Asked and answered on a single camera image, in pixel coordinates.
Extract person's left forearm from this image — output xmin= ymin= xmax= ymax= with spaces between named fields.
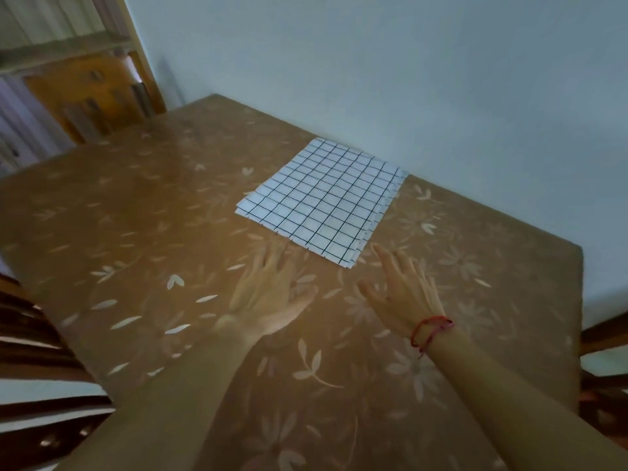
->
xmin=54 ymin=323 xmax=266 ymax=471

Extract light wooden shelf unit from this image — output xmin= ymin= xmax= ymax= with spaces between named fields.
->
xmin=0 ymin=0 xmax=167 ymax=177

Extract red string bracelet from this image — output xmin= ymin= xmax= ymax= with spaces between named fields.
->
xmin=410 ymin=316 xmax=456 ymax=360

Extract wooden table with floral cover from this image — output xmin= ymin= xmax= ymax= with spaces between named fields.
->
xmin=0 ymin=92 xmax=585 ymax=471

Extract person's left hand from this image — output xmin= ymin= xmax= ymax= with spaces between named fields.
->
xmin=228 ymin=239 xmax=320 ymax=339

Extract wooden chair with sticker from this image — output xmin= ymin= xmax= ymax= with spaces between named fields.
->
xmin=578 ymin=311 xmax=628 ymax=437

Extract person's right hand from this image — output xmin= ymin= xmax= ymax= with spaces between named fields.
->
xmin=357 ymin=243 xmax=447 ymax=338

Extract person's right forearm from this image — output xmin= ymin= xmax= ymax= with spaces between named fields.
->
xmin=424 ymin=323 xmax=628 ymax=471

